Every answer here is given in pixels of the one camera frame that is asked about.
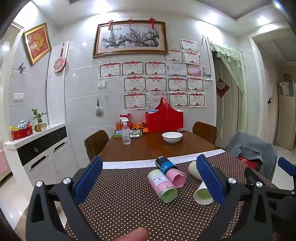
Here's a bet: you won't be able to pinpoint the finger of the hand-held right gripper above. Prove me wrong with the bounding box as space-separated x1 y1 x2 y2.
244 166 296 197
277 157 296 178

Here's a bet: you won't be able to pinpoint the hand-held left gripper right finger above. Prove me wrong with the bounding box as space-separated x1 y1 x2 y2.
196 154 273 241

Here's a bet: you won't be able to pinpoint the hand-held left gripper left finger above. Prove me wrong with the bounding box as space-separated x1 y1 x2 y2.
25 156 103 241

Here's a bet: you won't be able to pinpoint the white cup green inside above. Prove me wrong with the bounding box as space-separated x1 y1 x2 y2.
193 180 214 206

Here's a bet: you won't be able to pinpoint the plain white paper cup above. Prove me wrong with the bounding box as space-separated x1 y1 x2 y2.
187 161 204 181

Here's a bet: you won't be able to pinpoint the plain pink paper cup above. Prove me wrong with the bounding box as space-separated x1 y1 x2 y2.
166 170 187 188

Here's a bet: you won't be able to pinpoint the pink labelled cup green inside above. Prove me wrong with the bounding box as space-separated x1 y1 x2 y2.
147 169 180 203

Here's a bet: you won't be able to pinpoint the person's left hand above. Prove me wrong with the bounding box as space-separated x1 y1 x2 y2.
120 228 149 241

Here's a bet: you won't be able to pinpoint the red garment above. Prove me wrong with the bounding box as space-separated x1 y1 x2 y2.
237 156 259 171

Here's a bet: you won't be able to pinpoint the grey jacket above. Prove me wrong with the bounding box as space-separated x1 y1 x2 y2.
226 131 278 184

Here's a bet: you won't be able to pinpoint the brown wooden chair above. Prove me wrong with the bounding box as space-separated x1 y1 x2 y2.
84 129 110 162
192 121 218 146

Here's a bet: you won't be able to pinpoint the white cloth strip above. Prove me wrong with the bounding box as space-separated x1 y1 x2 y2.
102 149 226 170

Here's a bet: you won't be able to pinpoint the brown polka dot tablecloth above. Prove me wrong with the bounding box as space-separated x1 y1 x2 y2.
63 152 279 241

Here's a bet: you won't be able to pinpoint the white sideboard cabinet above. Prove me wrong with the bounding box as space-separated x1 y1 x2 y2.
4 123 70 186

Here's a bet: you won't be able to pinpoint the white ceramic bowl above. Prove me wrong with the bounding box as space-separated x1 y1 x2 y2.
162 131 183 144

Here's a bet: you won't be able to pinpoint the clear spray bottle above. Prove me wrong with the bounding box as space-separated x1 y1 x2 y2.
119 117 132 145

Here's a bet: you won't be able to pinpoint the white door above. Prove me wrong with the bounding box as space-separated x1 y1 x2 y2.
216 66 246 149

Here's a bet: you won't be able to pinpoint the green flat box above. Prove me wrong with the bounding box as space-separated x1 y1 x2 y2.
113 129 143 139

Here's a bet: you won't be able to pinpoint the hanging white scrubber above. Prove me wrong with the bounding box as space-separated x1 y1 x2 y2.
95 99 104 117

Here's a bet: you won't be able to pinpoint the orange snack packets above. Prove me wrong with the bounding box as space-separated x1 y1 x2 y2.
131 123 148 134

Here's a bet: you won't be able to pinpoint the small potted plant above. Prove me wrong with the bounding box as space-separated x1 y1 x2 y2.
32 109 49 132

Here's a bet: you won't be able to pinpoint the red tin box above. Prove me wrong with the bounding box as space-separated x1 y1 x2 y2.
11 126 33 140

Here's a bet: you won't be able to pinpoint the red diamond door decoration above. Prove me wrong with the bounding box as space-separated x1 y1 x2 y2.
216 78 230 98

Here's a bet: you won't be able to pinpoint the green door curtain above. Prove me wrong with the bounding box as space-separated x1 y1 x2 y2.
203 35 248 94

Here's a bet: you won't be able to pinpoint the round red hanging ornament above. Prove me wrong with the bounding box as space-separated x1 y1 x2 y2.
53 43 67 73

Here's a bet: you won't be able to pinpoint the gold framed red picture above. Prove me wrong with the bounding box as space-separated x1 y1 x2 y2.
22 22 52 66

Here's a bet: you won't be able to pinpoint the framed plum blossom painting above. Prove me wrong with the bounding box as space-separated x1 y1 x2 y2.
92 20 169 58

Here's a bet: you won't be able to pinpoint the red handled basket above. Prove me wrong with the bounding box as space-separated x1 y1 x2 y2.
145 97 184 133

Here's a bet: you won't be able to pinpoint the group of wall certificates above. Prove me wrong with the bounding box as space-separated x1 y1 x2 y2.
98 39 206 110

